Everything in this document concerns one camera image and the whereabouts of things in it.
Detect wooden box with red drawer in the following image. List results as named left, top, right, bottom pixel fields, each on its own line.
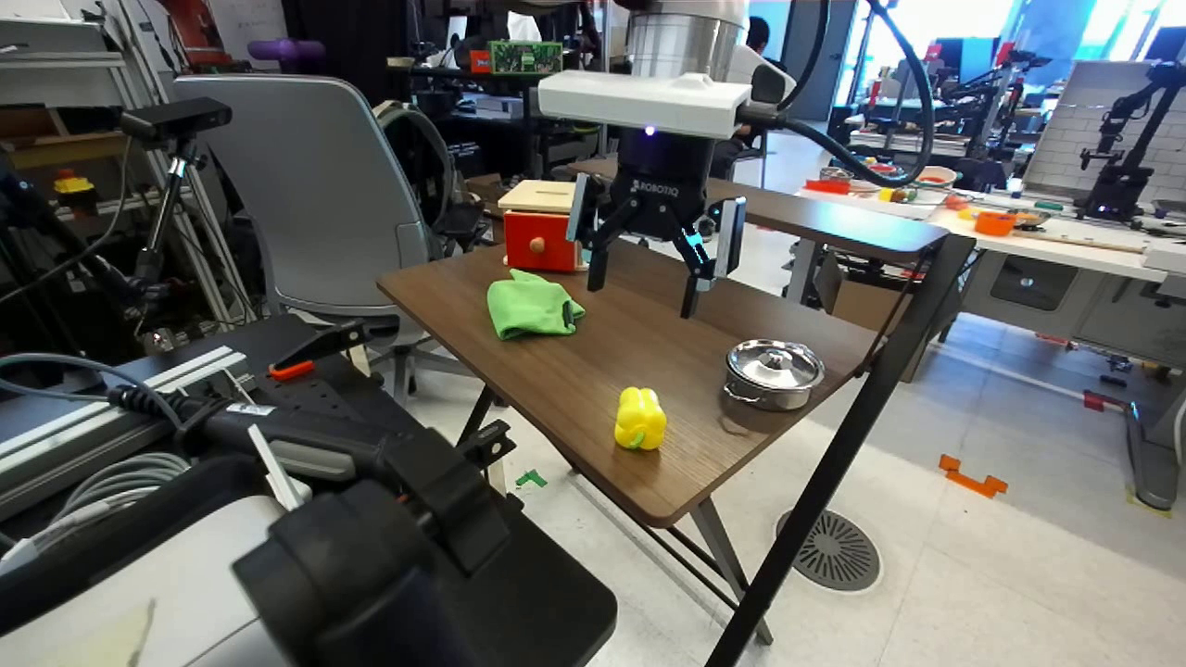
left=493, top=179, right=584, bottom=278

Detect purple object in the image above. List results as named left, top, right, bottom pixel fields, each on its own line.
left=245, top=35, right=334, bottom=74

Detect brown folding table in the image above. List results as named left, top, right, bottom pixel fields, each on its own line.
left=457, top=172, right=977, bottom=667

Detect green circuit board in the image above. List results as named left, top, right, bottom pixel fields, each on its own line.
left=489, top=37, right=566, bottom=79

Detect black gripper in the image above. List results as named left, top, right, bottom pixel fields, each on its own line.
left=566, top=131, right=751, bottom=319

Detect round floor drain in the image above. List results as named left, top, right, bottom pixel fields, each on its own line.
left=775, top=509, right=886, bottom=598

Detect black camera on tripod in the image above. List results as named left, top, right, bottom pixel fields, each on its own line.
left=119, top=98, right=238, bottom=147

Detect red and black robot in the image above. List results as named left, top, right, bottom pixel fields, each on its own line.
left=929, top=35, right=1053, bottom=133

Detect grey office chair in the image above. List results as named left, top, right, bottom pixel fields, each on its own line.
left=172, top=69, right=489, bottom=366

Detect white partition panel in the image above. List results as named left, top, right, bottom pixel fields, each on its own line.
left=1019, top=57, right=1186, bottom=214

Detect white height-adjustable desk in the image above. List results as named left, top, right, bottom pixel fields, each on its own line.
left=802, top=172, right=1186, bottom=515

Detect grey cable bundle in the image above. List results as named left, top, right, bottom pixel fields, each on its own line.
left=0, top=448, right=195, bottom=572

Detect camera tripod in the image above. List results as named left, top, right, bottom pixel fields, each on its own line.
left=126, top=133, right=254, bottom=345

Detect silver metal pot with lid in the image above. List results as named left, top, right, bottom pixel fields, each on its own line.
left=719, top=337, right=829, bottom=414

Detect yellow bell pepper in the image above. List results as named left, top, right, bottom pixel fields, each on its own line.
left=612, top=385, right=670, bottom=456

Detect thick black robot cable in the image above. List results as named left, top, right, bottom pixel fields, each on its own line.
left=739, top=0, right=936, bottom=194

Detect orange container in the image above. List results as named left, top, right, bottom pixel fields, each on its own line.
left=971, top=206, right=1019, bottom=240

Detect green cloth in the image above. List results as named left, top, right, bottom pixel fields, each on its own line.
left=482, top=267, right=591, bottom=345

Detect seated person in black shirt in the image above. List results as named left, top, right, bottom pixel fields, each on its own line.
left=739, top=10, right=796, bottom=104

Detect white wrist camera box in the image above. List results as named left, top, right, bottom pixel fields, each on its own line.
left=534, top=67, right=756, bottom=145

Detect aluminium rail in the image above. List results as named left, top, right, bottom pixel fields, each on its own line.
left=0, top=345, right=252, bottom=522

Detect black clamp mount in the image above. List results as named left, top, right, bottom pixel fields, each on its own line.
left=200, top=313, right=623, bottom=667

